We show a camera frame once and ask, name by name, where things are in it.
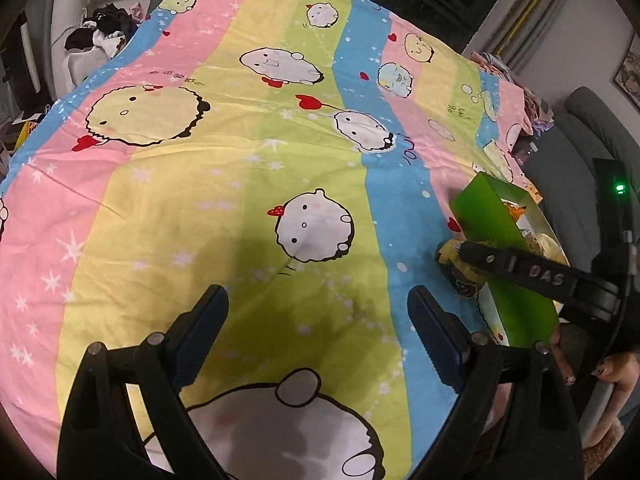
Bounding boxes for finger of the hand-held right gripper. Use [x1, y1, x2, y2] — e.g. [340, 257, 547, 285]
[457, 241, 581, 306]

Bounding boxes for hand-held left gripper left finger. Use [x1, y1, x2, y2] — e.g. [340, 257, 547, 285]
[56, 284, 231, 480]

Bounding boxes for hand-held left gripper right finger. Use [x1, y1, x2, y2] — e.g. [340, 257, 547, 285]
[406, 285, 586, 480]

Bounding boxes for corn print snack packet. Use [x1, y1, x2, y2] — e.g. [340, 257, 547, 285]
[434, 237, 493, 301]

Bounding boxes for beige snack packet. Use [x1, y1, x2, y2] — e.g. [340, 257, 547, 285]
[522, 230, 568, 266]

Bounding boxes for green cardboard box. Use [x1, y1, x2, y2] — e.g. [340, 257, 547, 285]
[448, 171, 571, 348]

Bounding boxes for person's right hand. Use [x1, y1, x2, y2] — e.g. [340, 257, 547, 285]
[550, 325, 640, 411]

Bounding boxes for grey sofa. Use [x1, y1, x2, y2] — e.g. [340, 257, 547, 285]
[520, 85, 640, 281]

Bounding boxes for striped cartoon printed blanket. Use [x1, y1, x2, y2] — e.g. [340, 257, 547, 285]
[0, 0, 556, 480]

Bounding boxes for pile of dark clothes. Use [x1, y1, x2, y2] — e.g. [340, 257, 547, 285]
[62, 2, 151, 86]

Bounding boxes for black stick vacuum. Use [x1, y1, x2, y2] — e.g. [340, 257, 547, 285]
[0, 10, 41, 111]

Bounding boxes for white roll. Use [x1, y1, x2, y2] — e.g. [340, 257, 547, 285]
[50, 0, 83, 61]

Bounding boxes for framed wall picture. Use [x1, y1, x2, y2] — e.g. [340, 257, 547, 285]
[612, 35, 640, 98]

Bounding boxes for yellow wall pipe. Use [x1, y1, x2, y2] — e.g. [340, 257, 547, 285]
[505, 0, 563, 56]

